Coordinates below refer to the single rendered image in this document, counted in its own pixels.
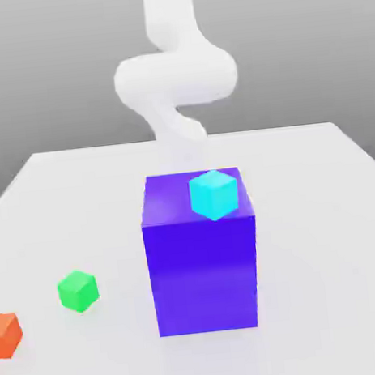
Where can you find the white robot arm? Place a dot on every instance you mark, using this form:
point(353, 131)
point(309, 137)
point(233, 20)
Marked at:
point(176, 78)

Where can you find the small cyan cube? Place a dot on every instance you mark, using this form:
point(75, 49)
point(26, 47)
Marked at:
point(213, 196)

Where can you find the small green cube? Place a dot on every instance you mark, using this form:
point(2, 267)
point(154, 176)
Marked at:
point(77, 292)

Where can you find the small orange cube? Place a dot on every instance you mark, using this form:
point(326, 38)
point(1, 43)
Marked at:
point(4, 335)

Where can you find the large purple box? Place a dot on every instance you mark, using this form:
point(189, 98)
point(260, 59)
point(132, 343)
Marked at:
point(201, 270)

